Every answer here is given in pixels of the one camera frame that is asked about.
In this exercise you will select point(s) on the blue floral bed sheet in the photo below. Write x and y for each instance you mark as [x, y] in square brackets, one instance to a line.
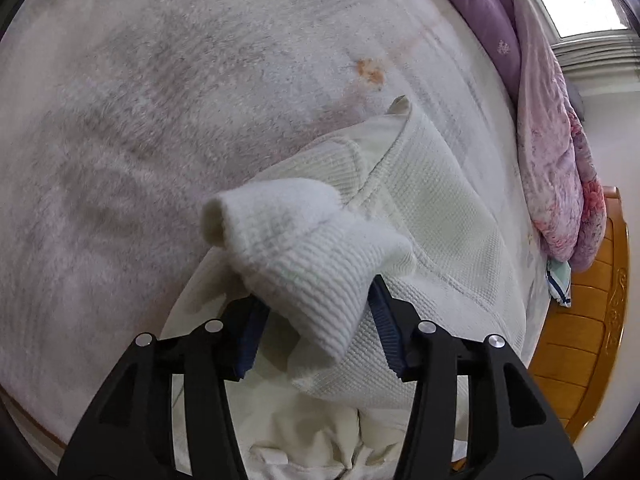
[120, 118]

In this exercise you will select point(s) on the white knit sweater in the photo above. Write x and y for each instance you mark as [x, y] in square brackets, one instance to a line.
[386, 197]

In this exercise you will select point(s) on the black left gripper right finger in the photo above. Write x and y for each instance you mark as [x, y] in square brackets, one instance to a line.
[513, 431]

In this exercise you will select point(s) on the teal striped cloth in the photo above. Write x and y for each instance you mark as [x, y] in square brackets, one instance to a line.
[558, 278]

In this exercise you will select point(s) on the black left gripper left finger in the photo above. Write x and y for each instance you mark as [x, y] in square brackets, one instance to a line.
[126, 432]

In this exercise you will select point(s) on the wooden headboard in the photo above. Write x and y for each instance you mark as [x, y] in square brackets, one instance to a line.
[577, 350]

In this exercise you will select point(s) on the purple floral quilt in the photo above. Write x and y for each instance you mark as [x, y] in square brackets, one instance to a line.
[563, 192]

